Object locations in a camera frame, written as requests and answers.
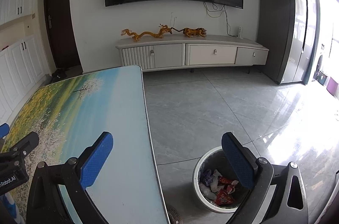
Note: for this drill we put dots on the golden tiger figurine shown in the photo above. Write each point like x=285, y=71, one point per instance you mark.
x=194, y=32

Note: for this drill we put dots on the dark storage box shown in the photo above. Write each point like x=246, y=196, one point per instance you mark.
x=322, y=78

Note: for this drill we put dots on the white tissue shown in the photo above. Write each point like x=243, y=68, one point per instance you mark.
x=208, y=191

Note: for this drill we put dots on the white round trash bin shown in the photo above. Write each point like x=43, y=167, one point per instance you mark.
x=201, y=203

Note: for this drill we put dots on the round grille appliance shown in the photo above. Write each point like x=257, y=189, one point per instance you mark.
x=174, y=214

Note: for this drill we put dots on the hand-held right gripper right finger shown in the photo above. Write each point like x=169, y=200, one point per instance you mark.
x=237, y=160

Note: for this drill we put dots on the purple storage box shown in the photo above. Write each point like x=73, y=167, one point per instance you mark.
x=333, y=86

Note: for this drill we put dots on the grey refrigerator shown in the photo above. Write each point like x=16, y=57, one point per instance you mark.
x=275, y=22

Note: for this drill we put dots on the white television cabinet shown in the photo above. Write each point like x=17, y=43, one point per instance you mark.
x=212, y=54

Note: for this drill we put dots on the dark shoes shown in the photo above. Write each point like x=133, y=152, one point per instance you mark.
x=59, y=75

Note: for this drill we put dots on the dark brown door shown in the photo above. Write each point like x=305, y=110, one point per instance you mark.
x=59, y=22

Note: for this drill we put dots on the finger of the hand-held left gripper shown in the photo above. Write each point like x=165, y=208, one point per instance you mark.
x=27, y=142
x=4, y=130

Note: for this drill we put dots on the golden dragon figurine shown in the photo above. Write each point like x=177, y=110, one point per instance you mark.
x=148, y=34

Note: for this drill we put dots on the white power strip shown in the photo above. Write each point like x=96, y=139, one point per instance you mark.
x=240, y=32

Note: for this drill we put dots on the landscape print table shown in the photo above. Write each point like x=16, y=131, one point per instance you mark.
x=106, y=107

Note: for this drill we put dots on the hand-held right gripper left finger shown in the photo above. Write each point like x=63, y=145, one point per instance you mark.
x=96, y=160

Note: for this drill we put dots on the person's left hand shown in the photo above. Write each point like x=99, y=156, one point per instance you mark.
x=12, y=206

